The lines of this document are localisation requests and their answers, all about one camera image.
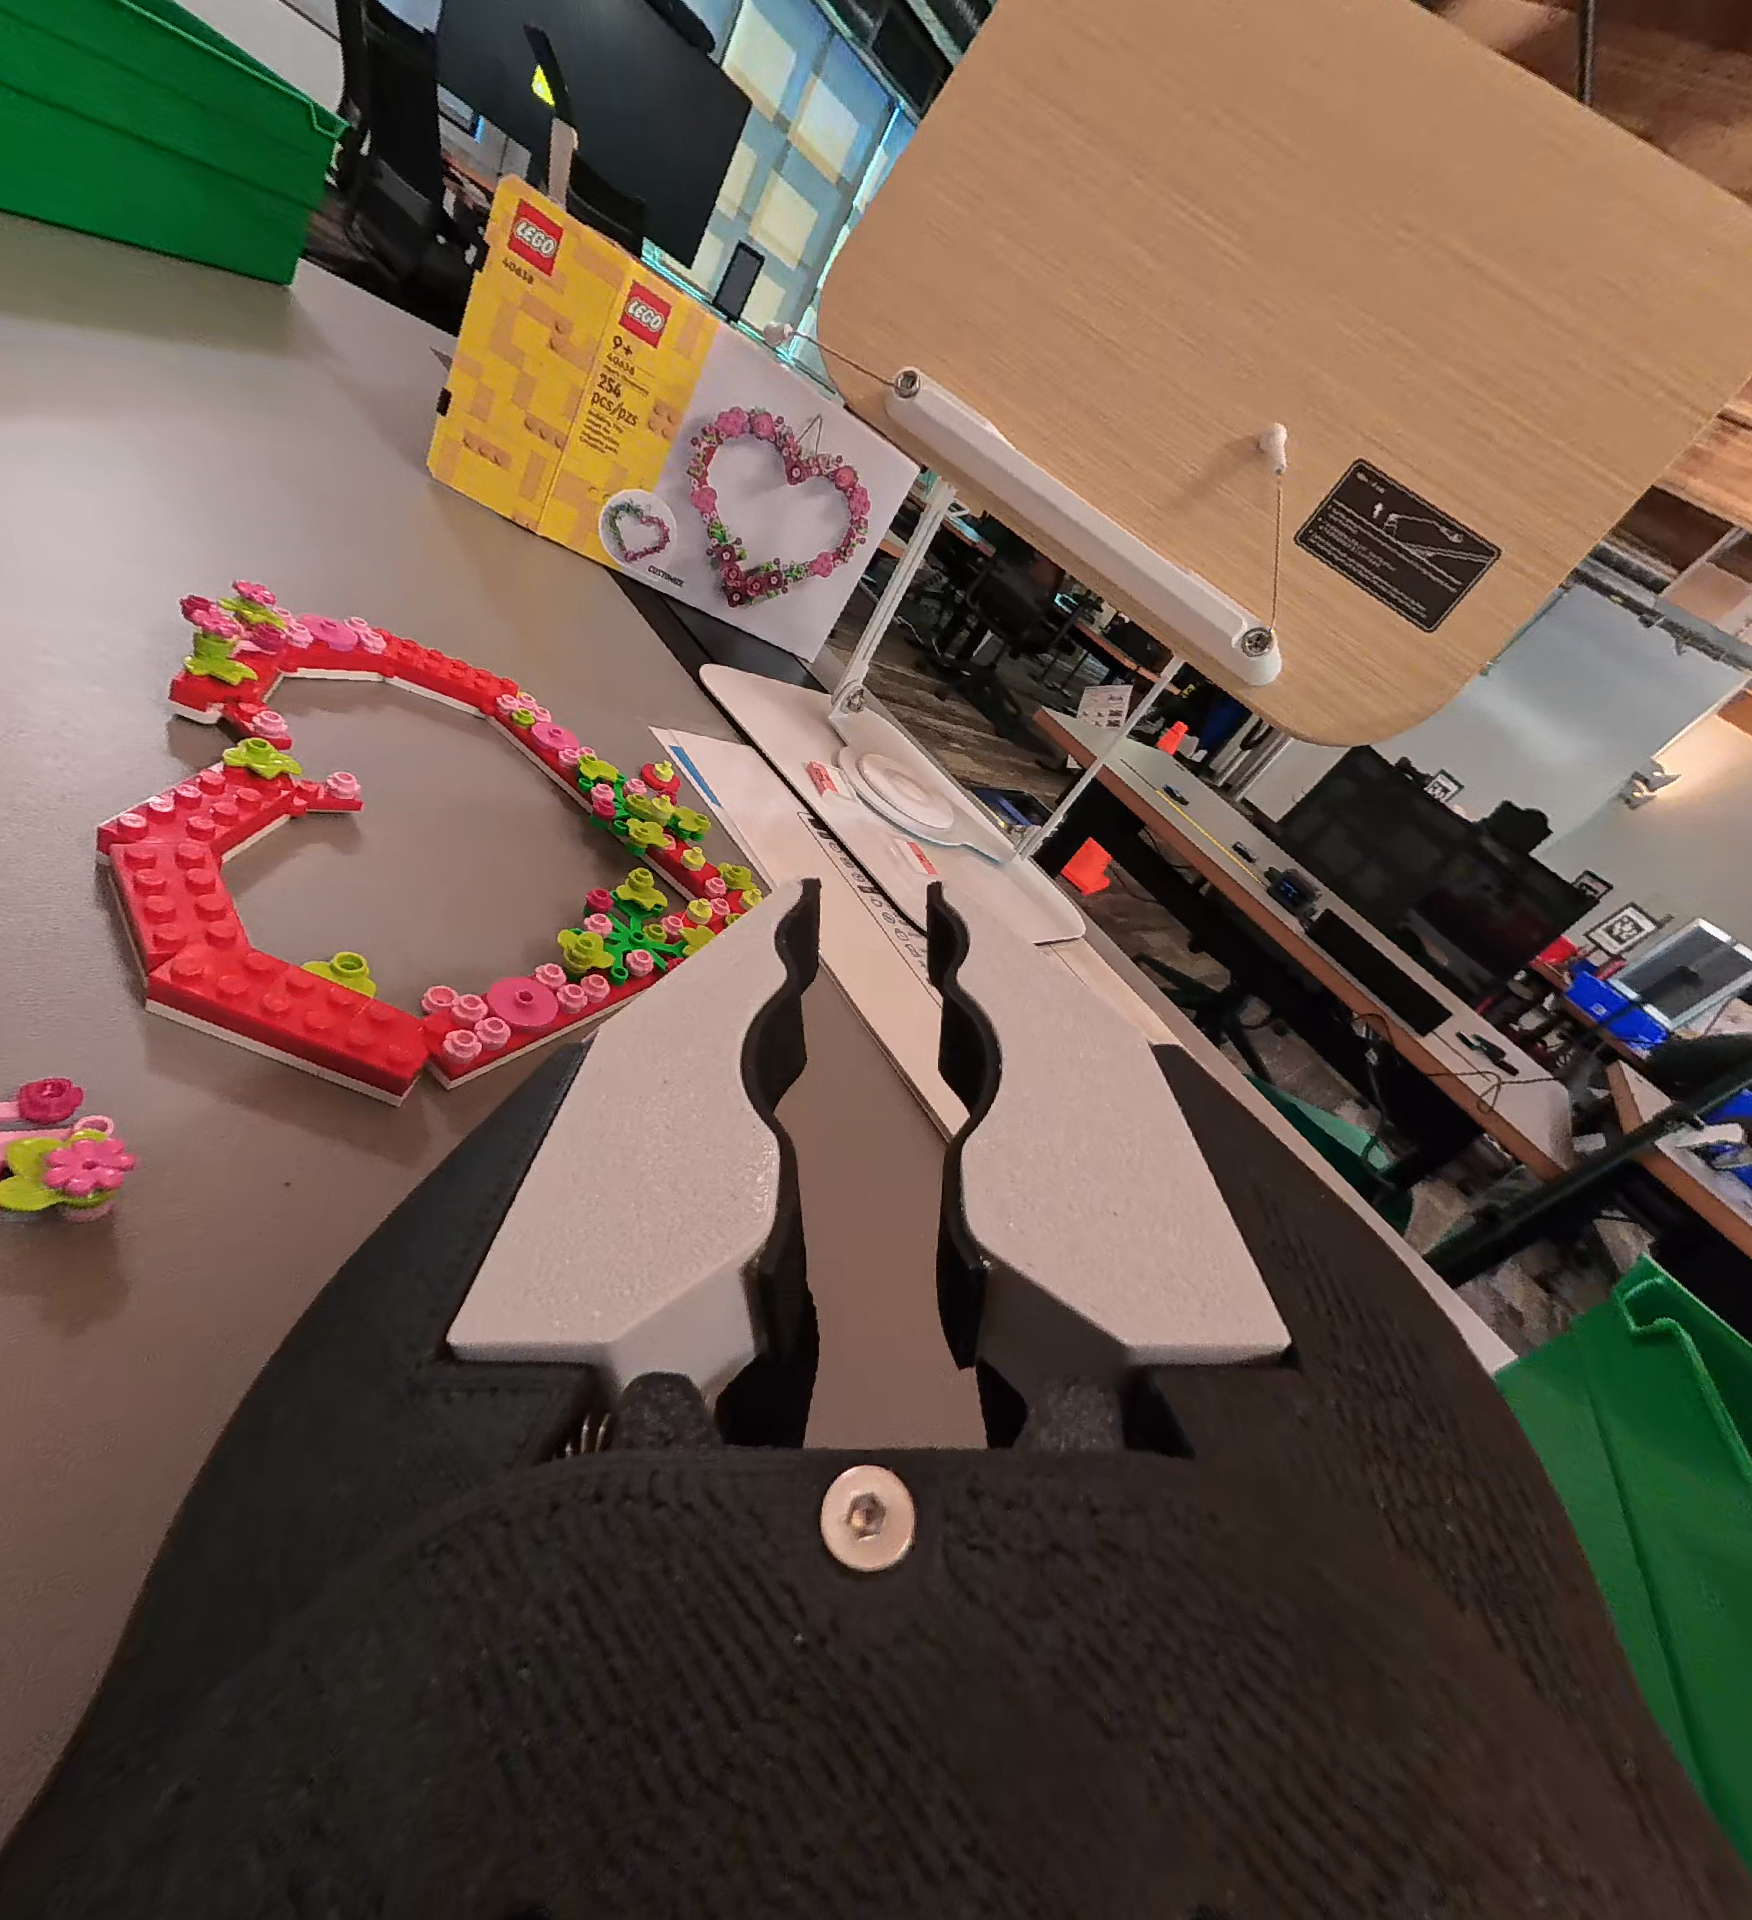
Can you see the red lego heart frame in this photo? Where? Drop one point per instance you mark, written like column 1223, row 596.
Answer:
column 203, row 901

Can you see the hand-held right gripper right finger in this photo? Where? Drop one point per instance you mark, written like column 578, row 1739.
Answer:
column 1115, row 1201

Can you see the blue storage bin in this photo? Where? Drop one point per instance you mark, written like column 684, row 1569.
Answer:
column 1611, row 1001

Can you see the green plastic bin stack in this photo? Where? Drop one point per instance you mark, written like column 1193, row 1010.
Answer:
column 96, row 136

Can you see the laminated printed paper sheet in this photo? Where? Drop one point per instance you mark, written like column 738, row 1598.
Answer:
column 734, row 817

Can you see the black office chair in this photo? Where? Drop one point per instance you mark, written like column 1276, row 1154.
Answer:
column 405, row 180

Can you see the wooden book stand white base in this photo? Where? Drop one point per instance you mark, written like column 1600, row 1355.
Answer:
column 1267, row 301

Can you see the yellow lego box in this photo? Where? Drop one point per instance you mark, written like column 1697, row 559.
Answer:
column 547, row 391

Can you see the lime lego leaf piece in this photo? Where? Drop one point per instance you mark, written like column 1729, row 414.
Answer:
column 344, row 969

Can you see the pink branch piece with flowers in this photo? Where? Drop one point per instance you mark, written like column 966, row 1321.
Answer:
column 44, row 1157

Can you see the tilted grey screen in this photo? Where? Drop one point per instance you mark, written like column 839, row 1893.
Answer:
column 1695, row 969

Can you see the long office desk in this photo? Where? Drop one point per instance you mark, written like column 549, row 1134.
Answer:
column 1220, row 817

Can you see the black monitor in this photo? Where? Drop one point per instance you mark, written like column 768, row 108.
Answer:
column 1417, row 871
column 621, row 105

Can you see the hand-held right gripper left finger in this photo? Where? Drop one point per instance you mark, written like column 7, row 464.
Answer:
column 621, row 1185

